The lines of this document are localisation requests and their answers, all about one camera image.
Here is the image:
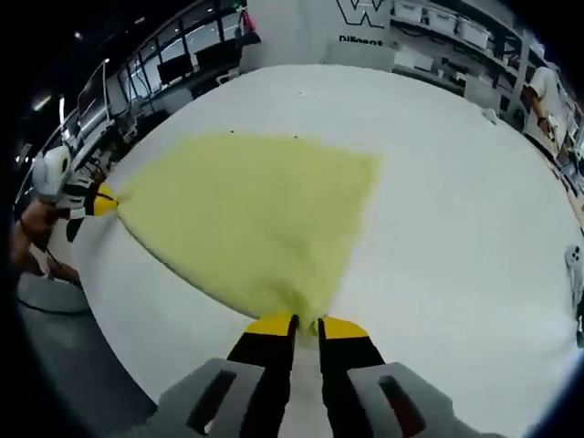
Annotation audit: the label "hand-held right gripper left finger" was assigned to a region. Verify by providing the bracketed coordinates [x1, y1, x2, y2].
[157, 312, 300, 438]

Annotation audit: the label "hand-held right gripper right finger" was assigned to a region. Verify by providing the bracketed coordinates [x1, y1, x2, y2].
[317, 317, 462, 438]

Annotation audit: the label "yellow and blue garment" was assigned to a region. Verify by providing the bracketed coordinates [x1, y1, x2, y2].
[113, 130, 388, 338]

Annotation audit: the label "silver laptop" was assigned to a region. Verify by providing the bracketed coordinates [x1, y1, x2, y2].
[76, 61, 118, 138]

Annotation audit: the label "person's grey trousers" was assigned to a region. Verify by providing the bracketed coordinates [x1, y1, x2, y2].
[17, 273, 92, 316]

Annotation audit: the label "black desktop monitor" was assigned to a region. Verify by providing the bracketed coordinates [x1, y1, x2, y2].
[157, 53, 193, 87]
[194, 41, 239, 75]

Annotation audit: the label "white perforated device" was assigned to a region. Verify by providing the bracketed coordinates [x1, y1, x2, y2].
[564, 244, 584, 293]

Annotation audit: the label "grey metal shelf rack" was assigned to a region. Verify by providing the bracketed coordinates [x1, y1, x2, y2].
[390, 0, 537, 118]

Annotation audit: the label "grey bag with pink strap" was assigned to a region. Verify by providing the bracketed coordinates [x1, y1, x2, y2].
[235, 8, 262, 46]

